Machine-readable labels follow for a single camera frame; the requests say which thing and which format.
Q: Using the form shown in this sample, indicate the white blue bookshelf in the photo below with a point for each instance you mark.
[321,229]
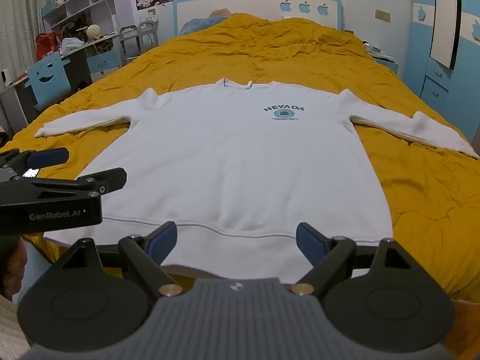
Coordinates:
[71,18]

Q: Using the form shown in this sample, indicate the bedside nightstand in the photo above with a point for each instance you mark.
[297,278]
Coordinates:
[380,57]

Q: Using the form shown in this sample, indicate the cream round ball lamp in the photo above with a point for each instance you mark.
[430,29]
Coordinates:
[93,32]

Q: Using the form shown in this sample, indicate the blue pillow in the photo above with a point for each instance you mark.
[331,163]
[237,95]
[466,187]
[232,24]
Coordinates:
[199,24]

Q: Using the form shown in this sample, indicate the study desk with drawers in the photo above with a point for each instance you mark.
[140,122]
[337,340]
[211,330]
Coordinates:
[89,63]

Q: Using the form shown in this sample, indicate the white blue bed headboard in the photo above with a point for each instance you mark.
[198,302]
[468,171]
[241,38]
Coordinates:
[324,12]

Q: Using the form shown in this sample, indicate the left hand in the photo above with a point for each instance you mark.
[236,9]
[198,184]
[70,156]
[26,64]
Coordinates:
[12,273]

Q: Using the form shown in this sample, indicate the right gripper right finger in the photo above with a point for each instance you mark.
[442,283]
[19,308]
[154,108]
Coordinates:
[331,258]

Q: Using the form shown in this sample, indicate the white plastic bag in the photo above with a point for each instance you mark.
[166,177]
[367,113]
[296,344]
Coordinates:
[70,44]

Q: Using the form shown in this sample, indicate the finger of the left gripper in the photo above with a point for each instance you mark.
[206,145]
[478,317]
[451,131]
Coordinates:
[108,181]
[29,162]

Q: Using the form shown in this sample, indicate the grey metal rolling cart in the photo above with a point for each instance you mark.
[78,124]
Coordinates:
[135,40]

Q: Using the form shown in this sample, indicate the mustard yellow quilt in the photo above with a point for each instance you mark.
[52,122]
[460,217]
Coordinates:
[433,194]

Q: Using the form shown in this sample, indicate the white Nevada sweatshirt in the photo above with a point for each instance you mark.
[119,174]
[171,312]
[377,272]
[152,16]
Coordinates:
[238,167]

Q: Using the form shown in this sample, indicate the red bag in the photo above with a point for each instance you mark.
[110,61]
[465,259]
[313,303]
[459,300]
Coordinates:
[47,43]

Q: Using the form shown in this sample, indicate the blue smiley face chair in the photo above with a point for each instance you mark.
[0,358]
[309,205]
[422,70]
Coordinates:
[49,81]

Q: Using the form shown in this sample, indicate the wall switch plate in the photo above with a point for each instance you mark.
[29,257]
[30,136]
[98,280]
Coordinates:
[383,15]

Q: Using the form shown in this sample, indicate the blue white wardrobe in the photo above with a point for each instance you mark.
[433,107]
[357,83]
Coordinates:
[442,66]

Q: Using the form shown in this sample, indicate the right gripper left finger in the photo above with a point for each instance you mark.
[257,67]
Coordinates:
[142,256]

